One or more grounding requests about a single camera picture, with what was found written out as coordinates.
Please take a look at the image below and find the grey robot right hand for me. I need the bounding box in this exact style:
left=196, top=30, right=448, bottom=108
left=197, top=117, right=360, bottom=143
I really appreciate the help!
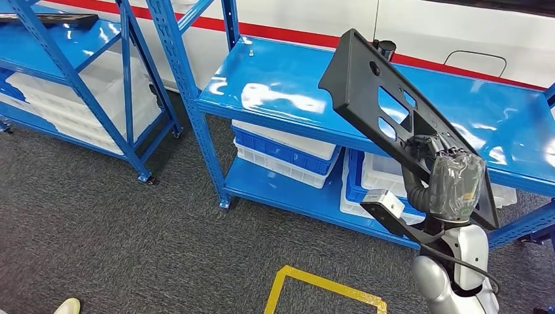
left=401, top=134, right=486, bottom=224

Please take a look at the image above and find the black plastic plate frame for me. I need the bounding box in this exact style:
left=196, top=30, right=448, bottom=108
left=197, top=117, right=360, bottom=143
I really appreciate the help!
left=0, top=12, right=99, bottom=30
left=317, top=28, right=500, bottom=230

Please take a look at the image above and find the blue metal shelf rack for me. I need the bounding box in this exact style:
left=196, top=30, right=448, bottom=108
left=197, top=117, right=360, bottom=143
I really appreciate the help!
left=145, top=0, right=555, bottom=253
left=0, top=0, right=183, bottom=185

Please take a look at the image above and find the blue plastic bin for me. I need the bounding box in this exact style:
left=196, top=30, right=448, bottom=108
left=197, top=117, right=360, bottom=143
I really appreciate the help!
left=346, top=148, right=427, bottom=218
left=232, top=137, right=342, bottom=177
left=0, top=68, right=26, bottom=103

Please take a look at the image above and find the black cylinder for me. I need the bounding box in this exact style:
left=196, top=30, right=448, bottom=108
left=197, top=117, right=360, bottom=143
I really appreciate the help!
left=372, top=39, right=397, bottom=61

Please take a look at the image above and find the yellow floor tape square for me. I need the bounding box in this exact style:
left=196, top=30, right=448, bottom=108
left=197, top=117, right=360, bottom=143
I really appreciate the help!
left=263, top=265, right=388, bottom=314

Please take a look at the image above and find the white vehicle with red stripe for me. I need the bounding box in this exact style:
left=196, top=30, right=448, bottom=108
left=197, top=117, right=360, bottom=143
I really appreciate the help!
left=43, top=0, right=555, bottom=94

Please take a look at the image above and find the person's foot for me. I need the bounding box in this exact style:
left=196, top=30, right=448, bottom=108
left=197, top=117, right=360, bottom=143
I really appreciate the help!
left=54, top=298, right=81, bottom=314

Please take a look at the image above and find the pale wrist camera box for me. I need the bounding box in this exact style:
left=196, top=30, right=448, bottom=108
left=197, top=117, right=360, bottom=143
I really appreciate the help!
left=362, top=189, right=406, bottom=220

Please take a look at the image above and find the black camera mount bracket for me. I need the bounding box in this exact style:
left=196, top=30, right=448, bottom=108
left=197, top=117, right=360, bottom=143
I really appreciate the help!
left=359, top=201, right=448, bottom=250

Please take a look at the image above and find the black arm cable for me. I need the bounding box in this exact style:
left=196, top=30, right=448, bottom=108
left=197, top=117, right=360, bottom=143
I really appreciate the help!
left=418, top=242, right=500, bottom=298

